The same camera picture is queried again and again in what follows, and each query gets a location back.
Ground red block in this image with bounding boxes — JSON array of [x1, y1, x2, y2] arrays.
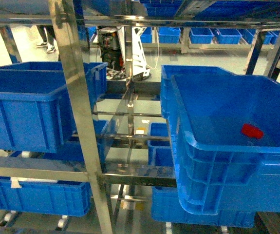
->
[[241, 123, 264, 139]]

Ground large blue crate right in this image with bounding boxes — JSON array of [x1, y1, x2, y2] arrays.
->
[[169, 75, 280, 215]]

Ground lower right blue rack crate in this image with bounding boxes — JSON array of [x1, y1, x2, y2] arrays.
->
[[150, 186, 256, 229]]

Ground lower left blue rack crate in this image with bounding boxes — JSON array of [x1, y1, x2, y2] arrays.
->
[[0, 177, 92, 217]]

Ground blue crate left on rack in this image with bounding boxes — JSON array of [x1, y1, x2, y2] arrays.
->
[[0, 61, 107, 153]]

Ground person legs with sneakers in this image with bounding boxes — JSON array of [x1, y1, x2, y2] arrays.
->
[[36, 25, 56, 54]]

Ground steel flow rack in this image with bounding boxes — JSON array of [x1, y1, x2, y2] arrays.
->
[[0, 0, 280, 234]]

